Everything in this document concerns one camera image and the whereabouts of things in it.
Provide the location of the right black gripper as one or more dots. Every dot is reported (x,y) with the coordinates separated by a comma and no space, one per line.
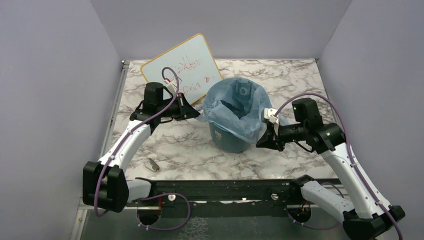
(267,139)

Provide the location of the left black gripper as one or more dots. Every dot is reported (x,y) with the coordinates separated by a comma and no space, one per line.
(186,110)

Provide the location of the teal plastic trash bin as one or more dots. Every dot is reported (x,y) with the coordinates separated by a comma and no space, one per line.
(226,140)

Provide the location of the blue plastic trash bag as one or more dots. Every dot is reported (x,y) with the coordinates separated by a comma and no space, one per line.
(236,105)

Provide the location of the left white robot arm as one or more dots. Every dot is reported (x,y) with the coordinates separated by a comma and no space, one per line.
(104,183)

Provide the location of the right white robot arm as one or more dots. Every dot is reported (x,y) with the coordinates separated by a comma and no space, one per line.
(367,213)

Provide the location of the yellow framed whiteboard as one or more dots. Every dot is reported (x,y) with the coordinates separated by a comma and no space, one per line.
(194,64)

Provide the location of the small grey eraser block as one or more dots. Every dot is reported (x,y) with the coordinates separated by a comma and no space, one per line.
(152,165)

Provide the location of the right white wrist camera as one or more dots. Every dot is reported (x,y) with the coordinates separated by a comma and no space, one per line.
(271,117)

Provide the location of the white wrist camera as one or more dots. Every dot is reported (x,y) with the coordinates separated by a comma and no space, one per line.
(171,86)
(271,117)

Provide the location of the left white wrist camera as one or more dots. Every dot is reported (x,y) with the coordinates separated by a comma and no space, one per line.
(171,86)

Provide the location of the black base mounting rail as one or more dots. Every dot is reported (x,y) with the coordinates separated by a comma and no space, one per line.
(221,198)

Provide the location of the aluminium table frame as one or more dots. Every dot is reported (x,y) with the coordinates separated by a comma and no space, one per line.
(82,211)

